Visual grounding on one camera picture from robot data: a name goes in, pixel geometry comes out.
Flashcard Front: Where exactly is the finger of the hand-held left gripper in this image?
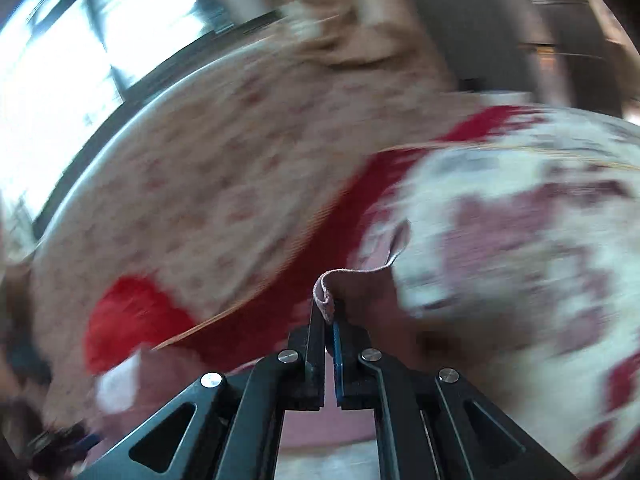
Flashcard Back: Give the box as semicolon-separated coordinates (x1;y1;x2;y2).
27;424;102;463

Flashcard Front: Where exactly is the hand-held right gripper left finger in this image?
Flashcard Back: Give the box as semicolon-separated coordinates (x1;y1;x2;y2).
75;299;328;480

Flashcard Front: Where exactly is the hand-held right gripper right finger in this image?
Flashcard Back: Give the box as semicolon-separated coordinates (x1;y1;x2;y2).
327;320;576;480

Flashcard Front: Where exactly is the pink garment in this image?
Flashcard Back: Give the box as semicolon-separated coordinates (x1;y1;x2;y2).
95;220;451;448

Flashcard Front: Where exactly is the floral bedsheet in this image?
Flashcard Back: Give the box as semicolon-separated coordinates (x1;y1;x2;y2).
30;35;501;411

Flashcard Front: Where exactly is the red white floral blanket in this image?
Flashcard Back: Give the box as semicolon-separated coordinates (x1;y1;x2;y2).
150;105;640;480

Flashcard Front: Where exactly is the beige cloth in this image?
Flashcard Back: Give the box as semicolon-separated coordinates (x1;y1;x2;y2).
235;0;416;68

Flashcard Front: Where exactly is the bright window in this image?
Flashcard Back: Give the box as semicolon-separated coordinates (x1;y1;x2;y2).
0;0;236;241

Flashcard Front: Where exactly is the dark cabinet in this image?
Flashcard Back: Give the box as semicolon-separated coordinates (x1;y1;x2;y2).
410;0;626;111

